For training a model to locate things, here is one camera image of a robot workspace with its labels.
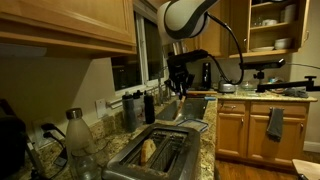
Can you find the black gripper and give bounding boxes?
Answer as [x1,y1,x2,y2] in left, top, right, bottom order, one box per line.
[164,62,196,101]

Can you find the stainless steel two-slot toaster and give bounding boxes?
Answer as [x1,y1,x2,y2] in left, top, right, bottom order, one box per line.
[101,123,202,180]

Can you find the chrome sink faucet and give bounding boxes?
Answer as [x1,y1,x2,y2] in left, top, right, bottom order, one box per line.
[155,75,168,106]

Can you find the wooden cutting board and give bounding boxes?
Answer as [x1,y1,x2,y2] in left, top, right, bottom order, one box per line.
[186,89,218,98]

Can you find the stainless steel sink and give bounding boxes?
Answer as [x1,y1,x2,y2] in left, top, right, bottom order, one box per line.
[155,97,210,123]

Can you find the tall black cylinder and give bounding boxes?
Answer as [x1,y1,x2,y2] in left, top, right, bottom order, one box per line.
[201,62,212,91]

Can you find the black drinking bottle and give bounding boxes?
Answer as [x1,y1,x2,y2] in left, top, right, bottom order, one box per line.
[143,91,156,125]

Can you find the white bottle with black cap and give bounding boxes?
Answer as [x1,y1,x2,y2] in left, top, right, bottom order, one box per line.
[133,89,145,125]

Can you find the metal pot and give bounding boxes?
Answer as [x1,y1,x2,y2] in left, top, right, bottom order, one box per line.
[217,79,238,94]

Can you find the kitchen window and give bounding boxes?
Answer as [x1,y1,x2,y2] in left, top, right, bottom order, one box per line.
[110,9,168,94]

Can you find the glass bowl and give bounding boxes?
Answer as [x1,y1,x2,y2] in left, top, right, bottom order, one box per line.
[237,79,258,91]

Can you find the wooden peninsula base cabinet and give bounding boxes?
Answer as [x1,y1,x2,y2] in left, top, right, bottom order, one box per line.
[214,98,318,168]

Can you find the open wooden dish cabinet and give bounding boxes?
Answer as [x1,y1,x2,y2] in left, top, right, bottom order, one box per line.
[182,0,311,62]

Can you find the grey hanging towel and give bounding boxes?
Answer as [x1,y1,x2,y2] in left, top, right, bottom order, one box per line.
[265,107,285,143]

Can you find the white cups on shelf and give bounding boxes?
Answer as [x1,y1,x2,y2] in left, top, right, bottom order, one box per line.
[261,18,279,27]

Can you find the stack of white bowls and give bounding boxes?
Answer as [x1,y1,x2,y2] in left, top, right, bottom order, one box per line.
[273,37,294,51]

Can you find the clear bottle with metal cap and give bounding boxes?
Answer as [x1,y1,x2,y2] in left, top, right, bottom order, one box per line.
[64,107,102,180]

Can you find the grey crumpled cloth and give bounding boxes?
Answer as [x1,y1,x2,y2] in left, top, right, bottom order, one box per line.
[283,87,310,99]

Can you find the tall stack of white dishes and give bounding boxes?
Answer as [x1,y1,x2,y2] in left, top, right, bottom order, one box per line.
[279,3,298,24]

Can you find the black countertop appliance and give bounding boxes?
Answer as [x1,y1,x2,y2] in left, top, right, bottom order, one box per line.
[0,99,28,180]

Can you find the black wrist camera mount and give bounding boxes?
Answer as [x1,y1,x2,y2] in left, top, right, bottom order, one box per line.
[166,48,210,67]

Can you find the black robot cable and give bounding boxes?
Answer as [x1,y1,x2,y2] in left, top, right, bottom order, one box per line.
[205,11,246,86]

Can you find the white wall switch plate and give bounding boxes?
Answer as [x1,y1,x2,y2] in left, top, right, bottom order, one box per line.
[94,98,108,120]

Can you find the black stereo camera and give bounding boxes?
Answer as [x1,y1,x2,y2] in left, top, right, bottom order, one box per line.
[239,58,287,72]

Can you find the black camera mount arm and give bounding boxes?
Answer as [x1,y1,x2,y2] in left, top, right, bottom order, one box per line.
[252,69,320,94]

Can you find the wooden upper wall cabinet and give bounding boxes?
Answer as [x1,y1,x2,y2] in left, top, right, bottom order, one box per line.
[0,0,138,60]

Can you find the wall outlet with black plugs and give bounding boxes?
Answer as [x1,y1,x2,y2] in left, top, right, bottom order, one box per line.
[31,122,68,149]

